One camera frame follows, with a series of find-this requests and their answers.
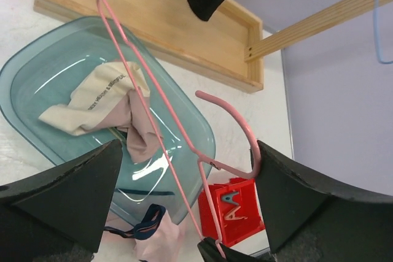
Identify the teal clothespin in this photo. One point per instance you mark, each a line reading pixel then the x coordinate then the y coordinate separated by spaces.
pixel 229 198

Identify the red plastic bin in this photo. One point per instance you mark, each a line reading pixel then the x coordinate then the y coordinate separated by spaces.
pixel 236 231

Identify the blue wire hanger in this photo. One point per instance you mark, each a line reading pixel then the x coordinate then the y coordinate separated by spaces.
pixel 377 42

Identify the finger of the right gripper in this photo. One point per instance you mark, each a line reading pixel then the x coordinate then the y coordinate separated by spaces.
pixel 210 253

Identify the beige pink underwear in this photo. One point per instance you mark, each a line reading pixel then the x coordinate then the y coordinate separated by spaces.
pixel 113 95

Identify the wooden clothes rack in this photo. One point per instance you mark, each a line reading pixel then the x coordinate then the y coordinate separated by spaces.
pixel 229 48

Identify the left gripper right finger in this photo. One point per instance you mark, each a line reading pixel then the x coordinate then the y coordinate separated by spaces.
pixel 310 216

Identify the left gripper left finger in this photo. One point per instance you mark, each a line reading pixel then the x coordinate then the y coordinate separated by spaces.
pixel 59 214

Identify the pink underwear navy trim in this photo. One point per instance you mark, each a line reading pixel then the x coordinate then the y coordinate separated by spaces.
pixel 156 237

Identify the teal plastic basin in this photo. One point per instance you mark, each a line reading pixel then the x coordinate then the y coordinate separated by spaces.
pixel 49 69

